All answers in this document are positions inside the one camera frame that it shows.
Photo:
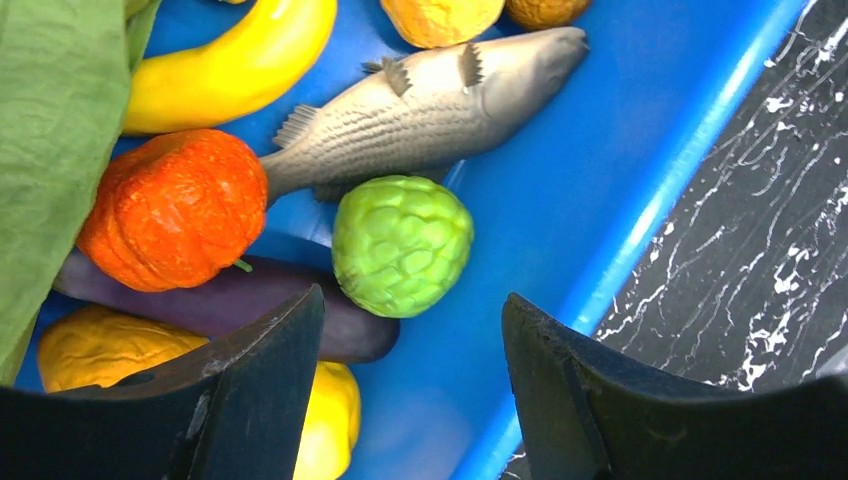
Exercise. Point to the blue plastic bin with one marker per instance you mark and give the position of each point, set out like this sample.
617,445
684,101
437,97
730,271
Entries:
562,212

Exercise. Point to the green toy custard apple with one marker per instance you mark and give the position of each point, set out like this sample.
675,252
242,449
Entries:
399,244

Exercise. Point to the brown toy nut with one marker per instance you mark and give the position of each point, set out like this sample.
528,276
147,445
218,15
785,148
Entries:
544,14

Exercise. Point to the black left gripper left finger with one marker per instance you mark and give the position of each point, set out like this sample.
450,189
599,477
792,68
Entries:
231,409

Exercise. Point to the yellow toy lemon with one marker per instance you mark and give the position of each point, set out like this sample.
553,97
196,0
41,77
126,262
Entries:
331,425

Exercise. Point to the green leafy vegetable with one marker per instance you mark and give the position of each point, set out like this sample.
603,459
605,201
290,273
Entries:
65,82

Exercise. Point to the grey toy fish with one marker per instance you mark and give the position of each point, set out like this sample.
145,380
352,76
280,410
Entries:
420,114

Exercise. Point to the orange-yellow toy fruit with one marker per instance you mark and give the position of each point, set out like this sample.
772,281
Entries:
441,23

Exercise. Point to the orange toy pumpkin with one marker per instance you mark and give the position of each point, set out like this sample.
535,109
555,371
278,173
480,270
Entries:
176,210

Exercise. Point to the yellow-orange toy walnut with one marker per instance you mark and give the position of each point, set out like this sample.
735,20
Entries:
99,346

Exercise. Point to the purple toy eggplant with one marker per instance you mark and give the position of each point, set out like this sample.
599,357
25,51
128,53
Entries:
235,298

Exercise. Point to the yellow toy banana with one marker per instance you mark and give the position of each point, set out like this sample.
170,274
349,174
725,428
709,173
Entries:
243,70

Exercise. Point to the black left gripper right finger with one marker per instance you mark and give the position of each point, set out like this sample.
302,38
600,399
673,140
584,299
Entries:
587,411

